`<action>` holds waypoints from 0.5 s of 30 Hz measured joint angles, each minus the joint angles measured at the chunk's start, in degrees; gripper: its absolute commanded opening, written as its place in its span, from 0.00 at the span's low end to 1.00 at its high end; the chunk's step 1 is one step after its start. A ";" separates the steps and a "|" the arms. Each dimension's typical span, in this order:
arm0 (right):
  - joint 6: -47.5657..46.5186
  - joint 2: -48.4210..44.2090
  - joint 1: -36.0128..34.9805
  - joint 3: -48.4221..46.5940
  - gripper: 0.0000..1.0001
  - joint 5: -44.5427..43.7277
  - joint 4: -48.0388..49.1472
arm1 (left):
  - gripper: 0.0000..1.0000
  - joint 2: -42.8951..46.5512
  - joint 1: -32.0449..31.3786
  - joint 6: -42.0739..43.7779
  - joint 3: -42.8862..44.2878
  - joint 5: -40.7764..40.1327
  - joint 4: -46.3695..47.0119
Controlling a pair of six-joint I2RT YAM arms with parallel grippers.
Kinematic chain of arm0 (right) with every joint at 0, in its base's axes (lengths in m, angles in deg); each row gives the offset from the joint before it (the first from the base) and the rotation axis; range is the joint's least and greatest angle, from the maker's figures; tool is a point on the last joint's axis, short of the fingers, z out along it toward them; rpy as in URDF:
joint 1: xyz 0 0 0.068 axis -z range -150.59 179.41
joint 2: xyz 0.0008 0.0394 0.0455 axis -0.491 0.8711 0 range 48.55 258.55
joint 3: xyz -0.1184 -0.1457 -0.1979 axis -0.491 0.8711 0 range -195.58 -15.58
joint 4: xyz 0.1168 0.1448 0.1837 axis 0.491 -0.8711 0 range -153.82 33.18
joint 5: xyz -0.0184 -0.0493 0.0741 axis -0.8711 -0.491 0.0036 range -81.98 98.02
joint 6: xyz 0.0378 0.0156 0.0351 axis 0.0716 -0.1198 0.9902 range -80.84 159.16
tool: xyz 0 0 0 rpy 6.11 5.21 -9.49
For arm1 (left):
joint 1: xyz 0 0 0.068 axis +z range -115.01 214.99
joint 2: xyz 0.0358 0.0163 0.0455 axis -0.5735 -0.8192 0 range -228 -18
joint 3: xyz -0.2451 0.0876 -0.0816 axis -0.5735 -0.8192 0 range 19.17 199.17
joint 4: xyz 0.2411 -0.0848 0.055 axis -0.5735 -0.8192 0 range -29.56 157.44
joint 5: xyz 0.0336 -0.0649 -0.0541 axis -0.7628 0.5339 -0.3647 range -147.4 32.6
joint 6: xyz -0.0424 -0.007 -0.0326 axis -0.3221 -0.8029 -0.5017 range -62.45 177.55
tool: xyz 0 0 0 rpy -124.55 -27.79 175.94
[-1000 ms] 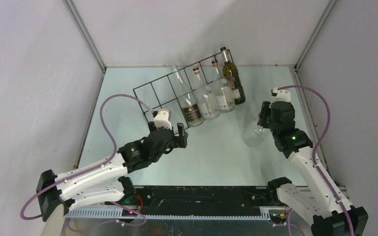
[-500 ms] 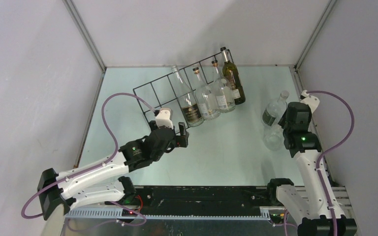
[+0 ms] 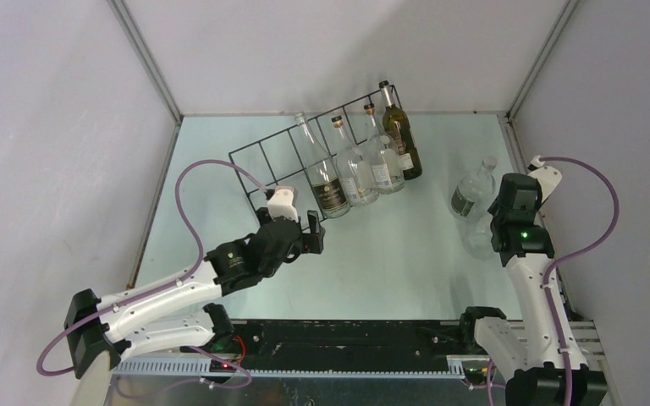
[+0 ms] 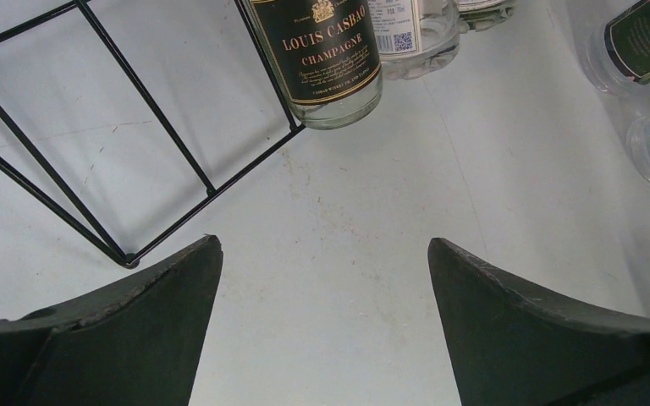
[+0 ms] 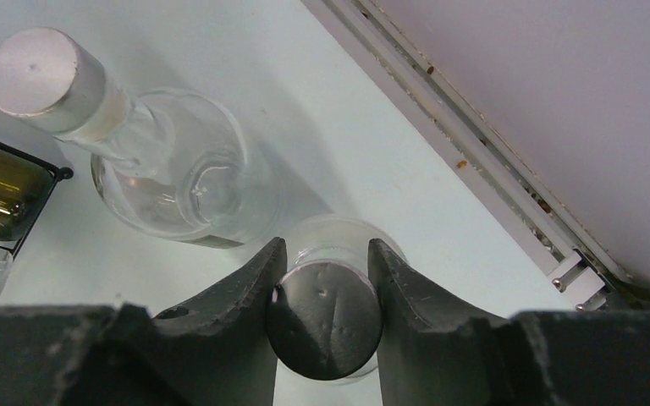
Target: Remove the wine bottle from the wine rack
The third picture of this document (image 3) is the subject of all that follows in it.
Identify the clear bottle silver cap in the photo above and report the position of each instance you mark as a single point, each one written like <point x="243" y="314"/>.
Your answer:
<point x="476" y="237"/>

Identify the tall clear bottle black label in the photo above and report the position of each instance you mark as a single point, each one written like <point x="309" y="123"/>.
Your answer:
<point x="320" y="171"/>

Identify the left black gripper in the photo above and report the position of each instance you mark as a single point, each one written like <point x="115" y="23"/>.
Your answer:
<point x="311" y="241"/>

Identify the black wire wine rack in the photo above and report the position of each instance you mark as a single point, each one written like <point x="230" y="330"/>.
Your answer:
<point x="276" y="158"/>

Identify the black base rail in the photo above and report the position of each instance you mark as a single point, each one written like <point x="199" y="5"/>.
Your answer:
<point x="345" y="346"/>

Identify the small circuit board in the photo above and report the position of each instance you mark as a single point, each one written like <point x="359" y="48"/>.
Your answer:
<point x="480" y="371"/>
<point x="222" y="367"/>

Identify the dark green wine bottle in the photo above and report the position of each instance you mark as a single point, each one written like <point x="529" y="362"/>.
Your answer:
<point x="396" y="123"/>

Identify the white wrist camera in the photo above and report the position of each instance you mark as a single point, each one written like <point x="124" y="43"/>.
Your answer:
<point x="547" y="176"/>
<point x="281" y="202"/>

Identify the clear bottle dark label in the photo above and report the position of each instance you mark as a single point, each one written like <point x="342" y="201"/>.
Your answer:
<point x="474" y="192"/>

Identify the small circuit board right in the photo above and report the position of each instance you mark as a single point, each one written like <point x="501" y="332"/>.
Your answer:
<point x="480" y="371"/>

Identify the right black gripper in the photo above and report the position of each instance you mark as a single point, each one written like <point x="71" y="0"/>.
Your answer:
<point x="493" y="208"/>

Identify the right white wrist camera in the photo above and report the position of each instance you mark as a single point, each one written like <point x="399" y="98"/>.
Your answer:
<point x="547" y="176"/>

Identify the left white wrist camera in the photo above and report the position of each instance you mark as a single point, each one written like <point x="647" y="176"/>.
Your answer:
<point x="281" y="202"/>

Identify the small circuit board left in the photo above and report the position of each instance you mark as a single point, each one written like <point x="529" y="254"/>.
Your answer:
<point x="222" y="367"/>

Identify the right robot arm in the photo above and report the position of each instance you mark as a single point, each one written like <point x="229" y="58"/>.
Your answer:
<point x="548" y="368"/>

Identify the clear bottle black cork stopper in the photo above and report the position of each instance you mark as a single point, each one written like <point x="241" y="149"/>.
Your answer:
<point x="355" y="170"/>

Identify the clear bottle brown stopper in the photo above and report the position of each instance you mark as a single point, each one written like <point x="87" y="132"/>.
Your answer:
<point x="383" y="155"/>

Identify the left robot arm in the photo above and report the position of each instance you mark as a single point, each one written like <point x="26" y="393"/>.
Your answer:
<point x="181" y="310"/>

